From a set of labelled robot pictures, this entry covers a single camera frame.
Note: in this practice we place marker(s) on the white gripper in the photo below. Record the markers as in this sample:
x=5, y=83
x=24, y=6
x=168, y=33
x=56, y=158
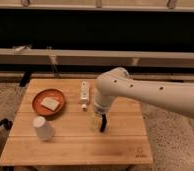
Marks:
x=102, y=105

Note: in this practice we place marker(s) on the orange round plate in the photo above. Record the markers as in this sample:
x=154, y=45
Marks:
x=53, y=93

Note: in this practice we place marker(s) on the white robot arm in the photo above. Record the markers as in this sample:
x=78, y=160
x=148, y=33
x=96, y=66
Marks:
x=176, y=97

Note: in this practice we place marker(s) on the wooden table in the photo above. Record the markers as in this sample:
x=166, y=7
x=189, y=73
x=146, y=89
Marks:
x=76, y=140

